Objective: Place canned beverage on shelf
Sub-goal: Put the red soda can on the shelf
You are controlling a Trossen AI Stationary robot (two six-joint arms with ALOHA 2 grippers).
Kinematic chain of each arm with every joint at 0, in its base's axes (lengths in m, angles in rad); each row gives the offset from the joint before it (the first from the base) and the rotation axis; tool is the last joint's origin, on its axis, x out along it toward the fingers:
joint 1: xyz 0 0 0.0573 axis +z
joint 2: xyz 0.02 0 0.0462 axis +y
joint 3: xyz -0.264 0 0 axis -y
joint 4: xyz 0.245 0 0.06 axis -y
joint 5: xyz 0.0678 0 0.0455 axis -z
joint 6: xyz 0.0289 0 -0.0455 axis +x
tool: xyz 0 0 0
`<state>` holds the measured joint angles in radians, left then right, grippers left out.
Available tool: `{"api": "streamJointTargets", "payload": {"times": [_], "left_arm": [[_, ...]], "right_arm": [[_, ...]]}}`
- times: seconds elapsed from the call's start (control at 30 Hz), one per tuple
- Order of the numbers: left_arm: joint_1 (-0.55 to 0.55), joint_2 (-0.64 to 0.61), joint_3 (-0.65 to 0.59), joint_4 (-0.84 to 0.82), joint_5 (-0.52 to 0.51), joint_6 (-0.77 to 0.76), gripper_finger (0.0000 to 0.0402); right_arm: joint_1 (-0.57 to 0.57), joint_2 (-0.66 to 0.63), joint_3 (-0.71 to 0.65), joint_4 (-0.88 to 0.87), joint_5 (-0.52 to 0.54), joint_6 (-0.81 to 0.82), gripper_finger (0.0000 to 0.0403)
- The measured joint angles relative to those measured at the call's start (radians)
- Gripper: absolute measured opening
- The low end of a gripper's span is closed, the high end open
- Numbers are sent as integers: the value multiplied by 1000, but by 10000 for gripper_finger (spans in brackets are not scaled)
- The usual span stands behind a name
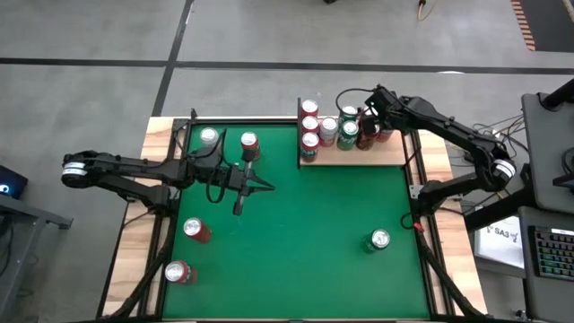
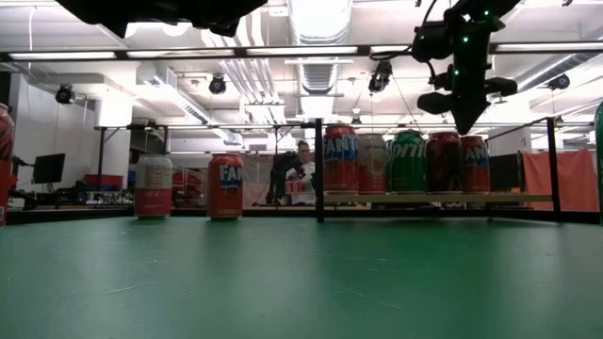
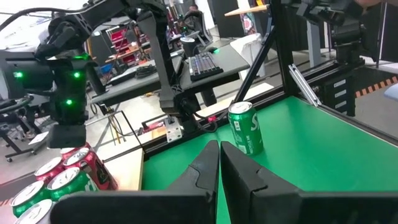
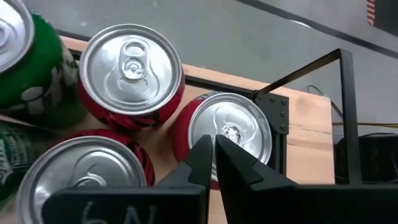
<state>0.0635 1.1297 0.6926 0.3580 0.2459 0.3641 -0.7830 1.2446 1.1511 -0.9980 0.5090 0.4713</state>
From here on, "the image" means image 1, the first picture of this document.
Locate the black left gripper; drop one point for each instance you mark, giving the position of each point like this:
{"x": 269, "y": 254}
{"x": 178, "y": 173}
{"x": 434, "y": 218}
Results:
{"x": 215, "y": 172}

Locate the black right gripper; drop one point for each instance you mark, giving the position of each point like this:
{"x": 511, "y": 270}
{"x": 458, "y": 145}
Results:
{"x": 383, "y": 107}

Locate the green Sprite can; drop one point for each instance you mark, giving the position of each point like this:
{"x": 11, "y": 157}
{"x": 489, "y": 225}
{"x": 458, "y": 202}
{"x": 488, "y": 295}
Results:
{"x": 347, "y": 112}
{"x": 379, "y": 240}
{"x": 348, "y": 132}

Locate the red Coca-Cola Star Wars can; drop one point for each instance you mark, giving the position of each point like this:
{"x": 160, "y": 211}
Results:
{"x": 365, "y": 142}
{"x": 310, "y": 123}

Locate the silver can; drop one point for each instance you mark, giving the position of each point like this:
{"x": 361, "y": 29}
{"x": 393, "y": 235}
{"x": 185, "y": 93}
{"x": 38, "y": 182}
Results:
{"x": 328, "y": 129}
{"x": 209, "y": 135}

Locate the red soda can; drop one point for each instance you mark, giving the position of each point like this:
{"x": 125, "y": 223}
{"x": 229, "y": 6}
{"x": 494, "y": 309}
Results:
{"x": 197, "y": 229}

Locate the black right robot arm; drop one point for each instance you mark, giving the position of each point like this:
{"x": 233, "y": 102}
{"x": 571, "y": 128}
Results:
{"x": 448, "y": 125}

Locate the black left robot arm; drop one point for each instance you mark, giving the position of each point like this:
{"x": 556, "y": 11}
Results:
{"x": 134, "y": 168}

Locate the green table mat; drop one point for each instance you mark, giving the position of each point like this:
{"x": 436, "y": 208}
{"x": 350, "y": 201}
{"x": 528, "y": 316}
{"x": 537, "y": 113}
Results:
{"x": 291, "y": 233}

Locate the grey desk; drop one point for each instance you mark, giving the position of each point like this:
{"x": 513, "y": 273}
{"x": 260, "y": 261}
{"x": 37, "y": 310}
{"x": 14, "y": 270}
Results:
{"x": 547, "y": 300}
{"x": 542, "y": 148}

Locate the black pole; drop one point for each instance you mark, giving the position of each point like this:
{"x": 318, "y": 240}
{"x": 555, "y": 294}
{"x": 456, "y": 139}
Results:
{"x": 558, "y": 95}

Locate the white paper sign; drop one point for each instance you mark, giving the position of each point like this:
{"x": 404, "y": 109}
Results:
{"x": 498, "y": 242}

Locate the black orange-striped floor mat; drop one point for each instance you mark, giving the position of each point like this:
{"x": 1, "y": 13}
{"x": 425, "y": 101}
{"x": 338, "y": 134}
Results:
{"x": 551, "y": 22}

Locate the black backlit keyboard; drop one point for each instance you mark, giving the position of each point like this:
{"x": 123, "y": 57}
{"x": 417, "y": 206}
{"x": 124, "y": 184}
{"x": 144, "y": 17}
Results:
{"x": 553, "y": 253}

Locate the grey side table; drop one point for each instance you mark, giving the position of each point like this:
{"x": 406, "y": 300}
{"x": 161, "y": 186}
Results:
{"x": 27, "y": 213}

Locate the black device with blue light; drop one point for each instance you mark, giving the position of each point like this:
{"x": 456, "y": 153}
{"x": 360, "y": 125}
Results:
{"x": 13, "y": 179}

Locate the wooden shelf with black frame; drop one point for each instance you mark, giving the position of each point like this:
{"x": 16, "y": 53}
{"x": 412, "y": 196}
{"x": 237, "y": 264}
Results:
{"x": 390, "y": 154}

